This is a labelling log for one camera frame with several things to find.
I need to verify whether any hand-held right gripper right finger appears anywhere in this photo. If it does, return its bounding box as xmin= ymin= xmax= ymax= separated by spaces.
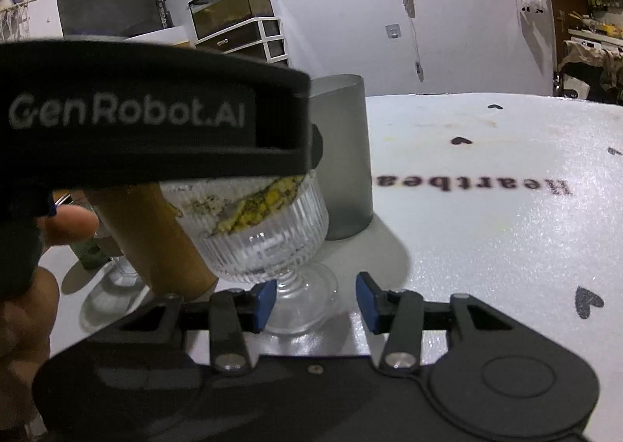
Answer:
xmin=355 ymin=271 xmax=529 ymax=371

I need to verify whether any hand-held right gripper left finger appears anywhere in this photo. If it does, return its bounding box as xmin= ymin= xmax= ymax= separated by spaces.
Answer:
xmin=100 ymin=280 xmax=277 ymax=373

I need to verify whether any ribbed clear glass cup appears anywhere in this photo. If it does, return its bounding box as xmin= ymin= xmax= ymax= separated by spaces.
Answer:
xmin=160 ymin=173 xmax=340 ymax=336

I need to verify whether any frosted grey cup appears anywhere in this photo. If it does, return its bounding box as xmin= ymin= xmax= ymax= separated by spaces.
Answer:
xmin=308 ymin=74 xmax=376 ymax=241

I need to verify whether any person's left hand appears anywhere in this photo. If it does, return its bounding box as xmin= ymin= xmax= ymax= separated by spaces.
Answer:
xmin=0 ymin=205 xmax=99 ymax=442

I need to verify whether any brown cardboard tube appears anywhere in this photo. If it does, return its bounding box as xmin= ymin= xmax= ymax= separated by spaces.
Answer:
xmin=89 ymin=181 xmax=220 ymax=303

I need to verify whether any green box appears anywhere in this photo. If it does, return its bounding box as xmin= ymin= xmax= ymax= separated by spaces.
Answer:
xmin=72 ymin=232 xmax=114 ymax=271

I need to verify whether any small clear glass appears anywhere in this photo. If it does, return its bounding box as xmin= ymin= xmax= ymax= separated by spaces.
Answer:
xmin=99 ymin=232 xmax=148 ymax=290

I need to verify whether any white drawer unit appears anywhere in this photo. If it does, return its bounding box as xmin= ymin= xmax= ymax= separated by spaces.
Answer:
xmin=195 ymin=16 xmax=288 ymax=67

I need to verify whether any glass fish tank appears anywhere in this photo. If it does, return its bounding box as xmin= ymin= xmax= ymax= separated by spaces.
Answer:
xmin=188 ymin=0 xmax=274 ymax=40

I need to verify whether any cluttered storage shelf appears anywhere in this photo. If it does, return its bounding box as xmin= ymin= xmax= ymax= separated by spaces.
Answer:
xmin=554 ymin=0 xmax=623 ymax=107

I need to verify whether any macrame wall hanging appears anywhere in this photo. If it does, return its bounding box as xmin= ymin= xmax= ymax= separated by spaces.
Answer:
xmin=0 ymin=0 xmax=39 ymax=44

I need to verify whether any hanging cord ornament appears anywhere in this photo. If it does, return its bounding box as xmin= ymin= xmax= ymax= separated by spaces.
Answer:
xmin=402 ymin=0 xmax=425 ymax=83

